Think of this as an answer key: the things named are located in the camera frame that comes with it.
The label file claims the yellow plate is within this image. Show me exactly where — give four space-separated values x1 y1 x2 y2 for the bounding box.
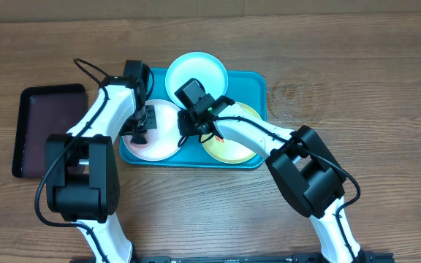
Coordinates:
200 101 265 164

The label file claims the teal plastic tray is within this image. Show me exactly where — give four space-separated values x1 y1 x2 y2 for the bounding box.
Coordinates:
119 71 267 169

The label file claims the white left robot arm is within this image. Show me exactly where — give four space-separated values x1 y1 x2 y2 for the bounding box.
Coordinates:
34 72 151 262

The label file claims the pink plate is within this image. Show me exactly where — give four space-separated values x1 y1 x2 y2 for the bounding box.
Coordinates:
122 99 181 161

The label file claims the light blue plate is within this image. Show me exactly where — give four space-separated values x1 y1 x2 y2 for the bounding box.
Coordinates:
164 52 229 108

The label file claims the black water tray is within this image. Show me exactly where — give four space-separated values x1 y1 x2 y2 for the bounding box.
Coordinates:
12 83 88 178

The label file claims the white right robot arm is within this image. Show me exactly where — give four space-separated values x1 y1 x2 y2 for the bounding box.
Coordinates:
178 94 365 262

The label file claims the green and orange sponge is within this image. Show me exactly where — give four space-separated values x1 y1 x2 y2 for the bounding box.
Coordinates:
129 134 148 148

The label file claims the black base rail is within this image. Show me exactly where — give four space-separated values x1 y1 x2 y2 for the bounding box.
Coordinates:
69 250 395 263

